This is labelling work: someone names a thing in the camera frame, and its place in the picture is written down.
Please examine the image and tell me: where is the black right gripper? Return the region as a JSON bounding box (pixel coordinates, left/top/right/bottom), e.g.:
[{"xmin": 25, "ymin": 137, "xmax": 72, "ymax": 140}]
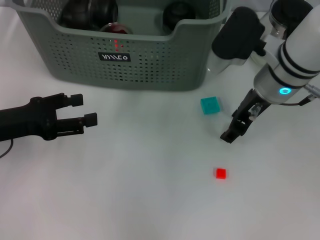
[{"xmin": 219, "ymin": 87, "xmax": 272, "ymax": 144}]

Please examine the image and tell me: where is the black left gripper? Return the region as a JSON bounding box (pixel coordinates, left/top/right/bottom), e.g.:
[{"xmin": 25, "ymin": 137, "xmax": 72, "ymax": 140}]
[{"xmin": 0, "ymin": 93, "xmax": 98, "ymax": 142}]

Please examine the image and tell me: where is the teal square brick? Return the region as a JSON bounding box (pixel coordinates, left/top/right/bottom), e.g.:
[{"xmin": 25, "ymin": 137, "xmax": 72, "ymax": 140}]
[{"xmin": 200, "ymin": 96, "xmax": 222, "ymax": 115}]

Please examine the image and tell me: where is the red square brick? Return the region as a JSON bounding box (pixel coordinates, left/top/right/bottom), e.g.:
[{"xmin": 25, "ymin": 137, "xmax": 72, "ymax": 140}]
[{"xmin": 215, "ymin": 167, "xmax": 228, "ymax": 180}]

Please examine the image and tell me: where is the orange-red brick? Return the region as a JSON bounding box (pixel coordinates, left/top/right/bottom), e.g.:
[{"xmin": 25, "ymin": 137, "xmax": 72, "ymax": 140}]
[{"xmin": 102, "ymin": 23, "xmax": 128, "ymax": 51}]

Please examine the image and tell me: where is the glass teacup black base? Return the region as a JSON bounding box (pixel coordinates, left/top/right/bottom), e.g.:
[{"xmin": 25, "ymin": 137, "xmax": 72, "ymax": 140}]
[
  {"xmin": 59, "ymin": 0, "xmax": 93, "ymax": 30},
  {"xmin": 162, "ymin": 1, "xmax": 197, "ymax": 35},
  {"xmin": 87, "ymin": 0, "xmax": 119, "ymax": 32},
  {"xmin": 99, "ymin": 21, "xmax": 134, "ymax": 35}
]

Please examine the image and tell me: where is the grey perforated storage bin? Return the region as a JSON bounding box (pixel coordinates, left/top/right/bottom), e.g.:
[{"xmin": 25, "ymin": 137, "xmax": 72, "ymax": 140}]
[{"xmin": 14, "ymin": 0, "xmax": 233, "ymax": 91}]

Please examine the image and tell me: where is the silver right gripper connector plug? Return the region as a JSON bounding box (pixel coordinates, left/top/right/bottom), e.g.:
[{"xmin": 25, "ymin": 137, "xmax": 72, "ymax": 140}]
[{"xmin": 249, "ymin": 104, "xmax": 262, "ymax": 121}]

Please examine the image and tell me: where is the dark right gripper cable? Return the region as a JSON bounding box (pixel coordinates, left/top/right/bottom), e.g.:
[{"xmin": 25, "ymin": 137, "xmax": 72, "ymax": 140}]
[{"xmin": 272, "ymin": 96, "xmax": 313, "ymax": 107}]

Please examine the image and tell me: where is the dark gripper cable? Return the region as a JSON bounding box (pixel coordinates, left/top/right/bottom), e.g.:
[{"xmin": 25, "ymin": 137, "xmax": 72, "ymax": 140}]
[
  {"xmin": 0, "ymin": 139, "xmax": 14, "ymax": 159},
  {"xmin": 272, "ymin": 96, "xmax": 313, "ymax": 107}
]

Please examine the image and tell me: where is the dark left gripper cable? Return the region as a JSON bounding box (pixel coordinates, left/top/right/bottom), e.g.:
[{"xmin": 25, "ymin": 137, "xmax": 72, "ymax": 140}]
[{"xmin": 0, "ymin": 139, "xmax": 14, "ymax": 159}]

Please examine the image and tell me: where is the silver right arm cable connector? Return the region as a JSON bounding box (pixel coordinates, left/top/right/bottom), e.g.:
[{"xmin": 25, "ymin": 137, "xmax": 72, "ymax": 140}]
[{"xmin": 305, "ymin": 84, "xmax": 320, "ymax": 97}]

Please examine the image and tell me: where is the black right wrist camera housing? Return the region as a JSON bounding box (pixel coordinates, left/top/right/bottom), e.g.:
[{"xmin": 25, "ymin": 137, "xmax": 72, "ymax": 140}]
[{"xmin": 207, "ymin": 6, "xmax": 267, "ymax": 76}]

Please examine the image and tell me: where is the glass teapot black handle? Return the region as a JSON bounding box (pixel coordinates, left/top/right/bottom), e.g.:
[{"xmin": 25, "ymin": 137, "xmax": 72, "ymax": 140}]
[{"xmin": 259, "ymin": 0, "xmax": 314, "ymax": 41}]

